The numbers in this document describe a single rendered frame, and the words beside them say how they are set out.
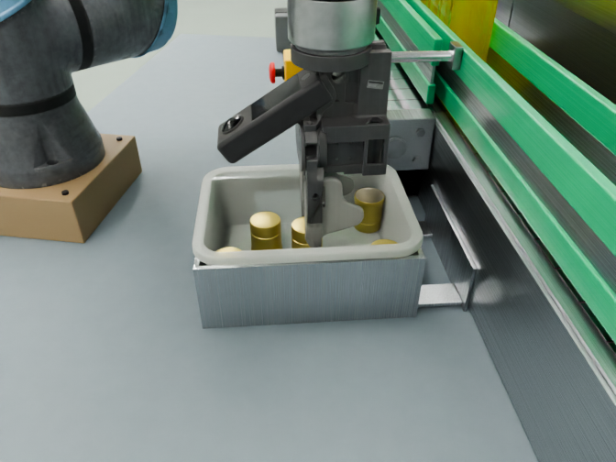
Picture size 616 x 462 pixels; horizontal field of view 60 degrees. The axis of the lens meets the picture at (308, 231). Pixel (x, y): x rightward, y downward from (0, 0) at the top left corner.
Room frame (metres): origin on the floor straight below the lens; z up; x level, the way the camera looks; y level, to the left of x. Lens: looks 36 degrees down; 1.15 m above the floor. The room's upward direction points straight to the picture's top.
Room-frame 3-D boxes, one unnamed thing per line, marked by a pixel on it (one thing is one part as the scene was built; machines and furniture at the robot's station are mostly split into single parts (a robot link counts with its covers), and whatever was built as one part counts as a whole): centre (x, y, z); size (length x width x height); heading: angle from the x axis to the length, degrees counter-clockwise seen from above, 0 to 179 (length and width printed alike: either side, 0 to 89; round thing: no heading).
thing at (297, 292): (0.47, -0.02, 0.79); 0.27 x 0.17 x 0.08; 94
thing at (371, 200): (0.53, -0.07, 0.79); 0.04 x 0.04 x 0.04
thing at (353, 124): (0.47, -0.03, 0.95); 0.09 x 0.08 x 0.12; 96
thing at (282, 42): (1.30, 0.04, 0.79); 0.08 x 0.08 x 0.08; 4
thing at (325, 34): (0.48, -0.02, 1.03); 0.08 x 0.08 x 0.05
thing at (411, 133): (0.60, -0.10, 0.85); 0.09 x 0.04 x 0.07; 94
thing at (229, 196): (0.47, 0.00, 0.80); 0.22 x 0.17 x 0.09; 94
